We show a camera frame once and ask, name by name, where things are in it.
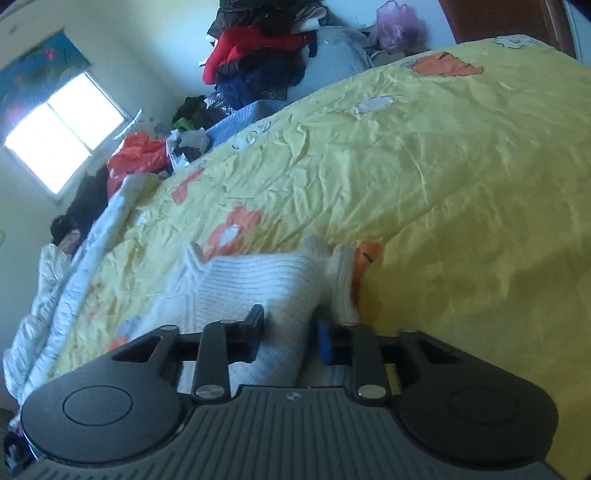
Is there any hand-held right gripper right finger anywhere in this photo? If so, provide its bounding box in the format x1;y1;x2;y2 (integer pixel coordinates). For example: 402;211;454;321
316;320;463;400

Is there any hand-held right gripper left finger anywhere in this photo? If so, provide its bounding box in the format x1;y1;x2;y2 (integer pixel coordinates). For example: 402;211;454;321
112;305;267;400

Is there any white knit sweater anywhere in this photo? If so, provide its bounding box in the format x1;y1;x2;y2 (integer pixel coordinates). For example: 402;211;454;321
137;234;362;387

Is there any black clothes pile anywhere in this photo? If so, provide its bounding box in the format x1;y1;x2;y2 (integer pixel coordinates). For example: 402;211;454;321
49;165;112;246

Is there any white printed quilt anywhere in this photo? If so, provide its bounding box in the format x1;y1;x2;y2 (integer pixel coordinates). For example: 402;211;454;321
2;174;163;408

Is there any yellow printed bedsheet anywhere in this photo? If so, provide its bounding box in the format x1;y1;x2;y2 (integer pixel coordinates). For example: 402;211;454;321
46;34;591;480

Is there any pink cloth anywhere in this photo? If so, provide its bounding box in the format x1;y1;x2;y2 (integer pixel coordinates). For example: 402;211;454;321
58;230;82;256

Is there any white crumpled plastic bag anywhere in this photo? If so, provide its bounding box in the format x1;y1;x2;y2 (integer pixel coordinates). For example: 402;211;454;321
165;128;212;172

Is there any red plastic bag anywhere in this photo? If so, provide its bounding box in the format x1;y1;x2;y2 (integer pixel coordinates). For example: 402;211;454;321
106;132;172;195

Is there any blue towel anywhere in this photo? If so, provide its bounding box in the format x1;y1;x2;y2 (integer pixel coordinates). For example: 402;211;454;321
205;100;290;149

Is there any black and green bag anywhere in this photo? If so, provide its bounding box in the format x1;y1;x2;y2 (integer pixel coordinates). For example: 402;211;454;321
172;95;209;133

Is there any checkered cloth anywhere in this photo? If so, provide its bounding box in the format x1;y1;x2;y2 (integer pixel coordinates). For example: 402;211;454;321
205;89;237;114

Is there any window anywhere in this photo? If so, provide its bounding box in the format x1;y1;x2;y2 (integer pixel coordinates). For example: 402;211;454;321
4;71;131;195

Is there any red garment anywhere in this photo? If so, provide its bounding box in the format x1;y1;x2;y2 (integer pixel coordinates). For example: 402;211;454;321
202;25;311;85

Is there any purple plastic bag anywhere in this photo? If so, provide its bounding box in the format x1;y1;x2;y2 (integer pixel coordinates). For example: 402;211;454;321
375;0;422;43

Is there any blue floral curtain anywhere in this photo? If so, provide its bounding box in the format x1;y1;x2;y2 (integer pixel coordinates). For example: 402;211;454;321
0;31;93;110

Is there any brown wooden door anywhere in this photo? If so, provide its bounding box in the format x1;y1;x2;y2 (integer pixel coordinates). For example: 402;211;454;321
438;0;579;60

